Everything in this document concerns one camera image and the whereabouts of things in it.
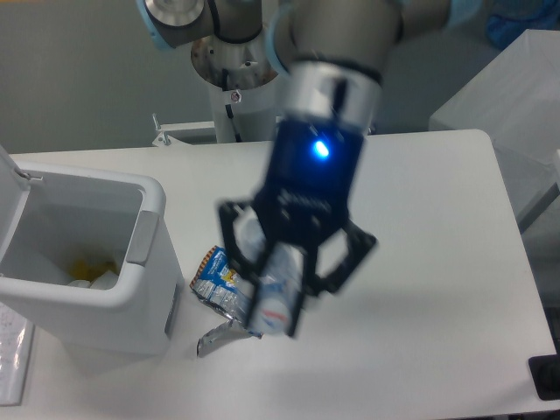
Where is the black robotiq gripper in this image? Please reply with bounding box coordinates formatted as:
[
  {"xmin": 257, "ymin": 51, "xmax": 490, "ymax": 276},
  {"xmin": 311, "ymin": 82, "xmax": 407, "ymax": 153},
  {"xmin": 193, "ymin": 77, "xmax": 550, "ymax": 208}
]
[{"xmin": 217, "ymin": 118, "xmax": 378, "ymax": 339}]

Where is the crushed clear plastic bottle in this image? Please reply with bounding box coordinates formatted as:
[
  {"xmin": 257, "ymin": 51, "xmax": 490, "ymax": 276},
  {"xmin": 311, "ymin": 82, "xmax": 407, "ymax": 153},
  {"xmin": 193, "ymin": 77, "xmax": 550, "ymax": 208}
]
[{"xmin": 238, "ymin": 219, "xmax": 301, "ymax": 335}]

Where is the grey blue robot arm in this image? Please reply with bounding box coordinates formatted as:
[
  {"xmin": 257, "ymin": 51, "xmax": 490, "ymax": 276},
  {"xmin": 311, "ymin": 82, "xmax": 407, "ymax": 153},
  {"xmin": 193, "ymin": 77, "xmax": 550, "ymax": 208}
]
[{"xmin": 136, "ymin": 1, "xmax": 481, "ymax": 336}]

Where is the white plastic trash can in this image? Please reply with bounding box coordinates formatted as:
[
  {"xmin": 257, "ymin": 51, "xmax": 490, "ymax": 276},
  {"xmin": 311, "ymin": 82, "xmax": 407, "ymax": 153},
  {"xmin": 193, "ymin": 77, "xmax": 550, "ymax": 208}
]
[{"xmin": 1, "ymin": 153, "xmax": 183, "ymax": 354}]

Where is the yellow white trash in can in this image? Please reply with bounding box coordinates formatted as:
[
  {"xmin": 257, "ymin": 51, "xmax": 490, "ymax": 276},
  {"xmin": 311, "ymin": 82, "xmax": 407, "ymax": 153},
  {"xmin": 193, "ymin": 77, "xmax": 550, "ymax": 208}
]
[{"xmin": 66, "ymin": 255, "xmax": 120, "ymax": 291}]

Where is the blue snack wrapper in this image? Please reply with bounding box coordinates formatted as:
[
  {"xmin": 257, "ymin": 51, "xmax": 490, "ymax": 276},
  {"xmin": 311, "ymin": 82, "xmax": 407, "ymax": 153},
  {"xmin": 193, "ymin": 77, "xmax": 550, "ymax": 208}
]
[{"xmin": 189, "ymin": 246, "xmax": 263, "ymax": 358}]

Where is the white covered side table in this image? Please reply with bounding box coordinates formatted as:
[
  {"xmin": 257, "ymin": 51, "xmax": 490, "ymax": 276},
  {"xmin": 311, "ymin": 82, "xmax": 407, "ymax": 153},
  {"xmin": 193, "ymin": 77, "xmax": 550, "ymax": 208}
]
[{"xmin": 429, "ymin": 30, "xmax": 559, "ymax": 229}]

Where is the black device at table edge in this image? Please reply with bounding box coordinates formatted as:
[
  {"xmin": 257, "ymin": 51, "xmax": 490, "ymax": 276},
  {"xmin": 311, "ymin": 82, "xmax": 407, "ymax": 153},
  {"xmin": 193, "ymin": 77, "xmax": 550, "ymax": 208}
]
[{"xmin": 528, "ymin": 354, "xmax": 559, "ymax": 401}]

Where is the white paper sheet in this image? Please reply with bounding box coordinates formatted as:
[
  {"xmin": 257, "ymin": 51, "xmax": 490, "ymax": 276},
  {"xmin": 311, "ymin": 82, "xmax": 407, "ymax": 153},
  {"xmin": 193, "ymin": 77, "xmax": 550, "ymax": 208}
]
[{"xmin": 1, "ymin": 304, "xmax": 35, "ymax": 407}]

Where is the blue bag in background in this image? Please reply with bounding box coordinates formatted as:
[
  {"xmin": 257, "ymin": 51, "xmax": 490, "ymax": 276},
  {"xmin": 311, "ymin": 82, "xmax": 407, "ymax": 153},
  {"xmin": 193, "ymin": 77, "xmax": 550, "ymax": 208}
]
[{"xmin": 485, "ymin": 0, "xmax": 559, "ymax": 50}]

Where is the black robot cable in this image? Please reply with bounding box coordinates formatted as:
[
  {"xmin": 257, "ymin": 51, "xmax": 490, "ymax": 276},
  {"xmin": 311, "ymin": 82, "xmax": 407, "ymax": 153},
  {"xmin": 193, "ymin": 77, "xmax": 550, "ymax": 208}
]
[{"xmin": 220, "ymin": 68, "xmax": 243, "ymax": 144}]

